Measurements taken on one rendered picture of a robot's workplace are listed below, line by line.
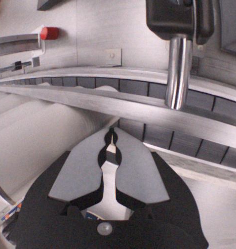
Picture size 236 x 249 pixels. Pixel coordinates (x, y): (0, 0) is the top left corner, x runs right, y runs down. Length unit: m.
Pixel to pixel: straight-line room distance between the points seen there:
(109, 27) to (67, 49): 0.11
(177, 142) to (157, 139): 0.03
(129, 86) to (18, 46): 0.30
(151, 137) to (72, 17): 0.28
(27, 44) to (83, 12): 0.18
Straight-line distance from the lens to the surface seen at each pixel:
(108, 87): 0.16
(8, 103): 0.24
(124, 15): 0.23
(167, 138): 0.17
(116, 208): 0.41
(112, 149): 0.17
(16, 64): 0.28
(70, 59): 0.30
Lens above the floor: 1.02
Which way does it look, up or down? 49 degrees down
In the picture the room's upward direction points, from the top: 130 degrees counter-clockwise
